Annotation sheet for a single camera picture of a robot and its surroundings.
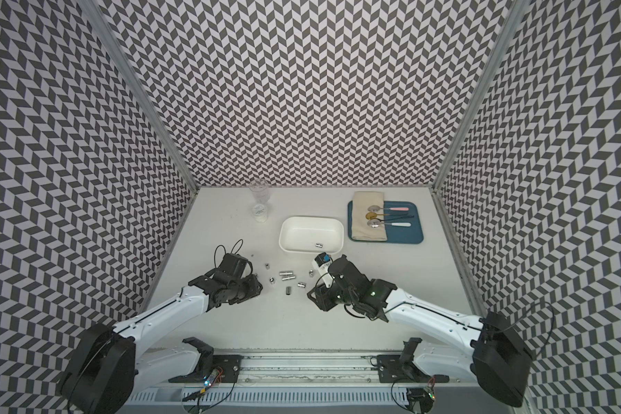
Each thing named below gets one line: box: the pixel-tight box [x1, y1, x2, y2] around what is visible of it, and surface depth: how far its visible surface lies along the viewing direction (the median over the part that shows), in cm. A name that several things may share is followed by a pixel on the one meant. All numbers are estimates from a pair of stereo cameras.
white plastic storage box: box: [278, 215, 345, 255], surface depth 101 cm
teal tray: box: [346, 200, 424, 245], surface depth 107 cm
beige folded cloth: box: [351, 190, 388, 242], surface depth 111 cm
